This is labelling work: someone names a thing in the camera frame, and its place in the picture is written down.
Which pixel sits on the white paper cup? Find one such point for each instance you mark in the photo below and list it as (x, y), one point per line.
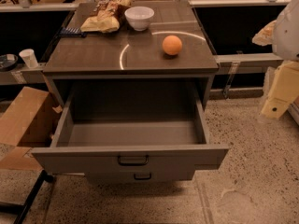
(28, 56)

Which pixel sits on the white ceramic bowl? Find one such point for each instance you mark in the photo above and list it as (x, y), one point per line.
(139, 18)

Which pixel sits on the dark blue ridged object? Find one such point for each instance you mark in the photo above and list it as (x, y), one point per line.
(71, 32)

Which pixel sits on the dark round dish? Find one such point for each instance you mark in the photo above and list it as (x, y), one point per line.
(8, 62)

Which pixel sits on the orange fruit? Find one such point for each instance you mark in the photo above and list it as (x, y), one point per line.
(172, 45)

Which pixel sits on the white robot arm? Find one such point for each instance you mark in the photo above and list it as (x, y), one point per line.
(283, 35)

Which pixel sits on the yellow chip bag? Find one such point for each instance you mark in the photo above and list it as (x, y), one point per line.
(106, 17)

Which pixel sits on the black metal floor stand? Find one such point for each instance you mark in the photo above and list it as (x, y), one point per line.
(21, 210)

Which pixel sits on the grey metal shelf rail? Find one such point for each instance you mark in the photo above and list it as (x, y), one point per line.
(255, 63)

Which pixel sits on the brown cardboard box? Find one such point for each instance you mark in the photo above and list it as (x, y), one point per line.
(29, 121)

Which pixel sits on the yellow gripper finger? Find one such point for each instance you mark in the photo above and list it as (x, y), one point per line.
(284, 90)
(265, 36)

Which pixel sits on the open grey top drawer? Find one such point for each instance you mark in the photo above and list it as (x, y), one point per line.
(135, 127)

